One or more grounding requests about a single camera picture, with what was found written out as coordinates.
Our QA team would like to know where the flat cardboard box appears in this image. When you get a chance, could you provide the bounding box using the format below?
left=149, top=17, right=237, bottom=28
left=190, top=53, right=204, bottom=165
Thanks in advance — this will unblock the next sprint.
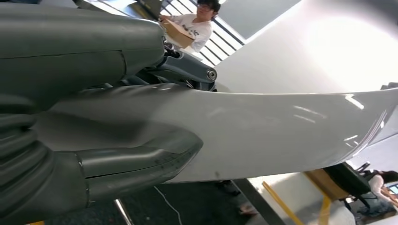
left=161, top=18, right=196, bottom=49

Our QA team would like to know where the person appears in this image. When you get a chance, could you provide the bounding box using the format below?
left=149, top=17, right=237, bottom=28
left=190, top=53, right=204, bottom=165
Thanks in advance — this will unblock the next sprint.
left=159, top=0, right=222, bottom=53
left=362, top=170, right=398, bottom=209

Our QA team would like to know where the white power strip cord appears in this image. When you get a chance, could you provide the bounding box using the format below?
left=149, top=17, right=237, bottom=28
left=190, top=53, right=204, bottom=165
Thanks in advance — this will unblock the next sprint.
left=153, top=186, right=183, bottom=225

